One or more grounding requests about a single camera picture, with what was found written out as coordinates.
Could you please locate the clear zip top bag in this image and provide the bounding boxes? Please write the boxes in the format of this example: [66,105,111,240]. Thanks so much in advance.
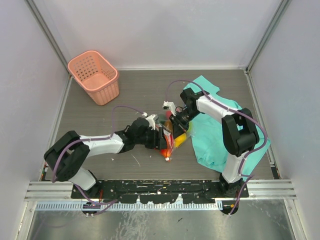
[156,112,195,162]

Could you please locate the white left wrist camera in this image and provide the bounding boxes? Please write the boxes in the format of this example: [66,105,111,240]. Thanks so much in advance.
[145,114,159,131]

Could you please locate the pink plastic basket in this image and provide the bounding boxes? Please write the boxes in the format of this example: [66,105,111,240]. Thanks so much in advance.
[67,50,120,106]

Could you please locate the brown fake kiwi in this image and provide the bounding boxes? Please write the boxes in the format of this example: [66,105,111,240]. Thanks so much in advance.
[163,120,173,133]

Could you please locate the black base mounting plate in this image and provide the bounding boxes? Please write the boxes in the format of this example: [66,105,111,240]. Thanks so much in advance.
[84,180,249,204]

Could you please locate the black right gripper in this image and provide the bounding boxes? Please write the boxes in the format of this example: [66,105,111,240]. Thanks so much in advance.
[168,108,200,140]

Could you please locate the red yellow fake mango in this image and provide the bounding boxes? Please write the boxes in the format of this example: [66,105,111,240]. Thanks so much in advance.
[159,146,174,158]

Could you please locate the green fake apple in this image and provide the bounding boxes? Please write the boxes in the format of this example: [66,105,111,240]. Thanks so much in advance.
[187,121,193,134]

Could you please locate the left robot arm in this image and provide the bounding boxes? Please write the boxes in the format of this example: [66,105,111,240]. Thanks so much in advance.
[43,117,167,198]

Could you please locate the yellow fake pear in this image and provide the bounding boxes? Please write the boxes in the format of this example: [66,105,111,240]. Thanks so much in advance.
[174,133,188,148]

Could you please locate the white slotted cable duct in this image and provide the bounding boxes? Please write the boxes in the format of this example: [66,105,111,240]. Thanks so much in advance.
[35,201,223,212]

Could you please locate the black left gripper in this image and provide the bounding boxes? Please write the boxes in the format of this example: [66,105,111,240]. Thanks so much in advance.
[135,127,170,150]

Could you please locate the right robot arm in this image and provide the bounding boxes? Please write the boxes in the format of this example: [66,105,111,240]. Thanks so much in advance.
[169,87,260,197]

